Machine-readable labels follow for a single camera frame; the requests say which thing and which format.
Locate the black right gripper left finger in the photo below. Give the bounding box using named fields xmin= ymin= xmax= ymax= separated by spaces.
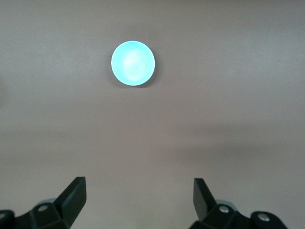
xmin=0 ymin=177 xmax=87 ymax=229

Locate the light blue bowl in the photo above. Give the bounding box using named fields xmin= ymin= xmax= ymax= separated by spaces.
xmin=111 ymin=41 xmax=156 ymax=87

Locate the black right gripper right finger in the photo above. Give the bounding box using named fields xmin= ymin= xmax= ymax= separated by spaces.
xmin=188 ymin=178 xmax=286 ymax=229

